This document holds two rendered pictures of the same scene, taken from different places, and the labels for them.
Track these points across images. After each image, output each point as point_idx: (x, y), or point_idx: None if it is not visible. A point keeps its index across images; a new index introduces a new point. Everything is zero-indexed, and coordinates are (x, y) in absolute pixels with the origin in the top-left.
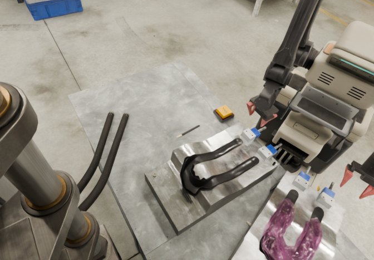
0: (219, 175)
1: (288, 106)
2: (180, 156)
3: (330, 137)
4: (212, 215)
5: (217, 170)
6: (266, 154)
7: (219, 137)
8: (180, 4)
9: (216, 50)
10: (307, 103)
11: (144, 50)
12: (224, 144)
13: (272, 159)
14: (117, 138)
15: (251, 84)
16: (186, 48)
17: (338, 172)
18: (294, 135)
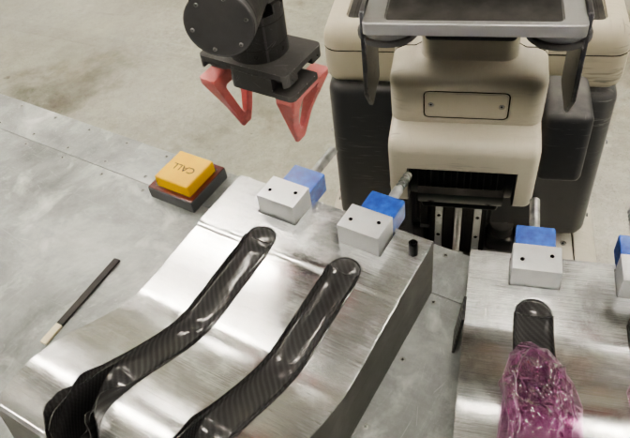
0: (224, 398)
1: (362, 39)
2: (32, 410)
3: (545, 83)
4: None
5: (216, 383)
6: (370, 230)
7: (187, 260)
8: None
9: (159, 61)
10: (416, 0)
11: None
12: (211, 275)
13: (404, 236)
14: None
15: None
16: (71, 90)
17: (622, 205)
18: (441, 137)
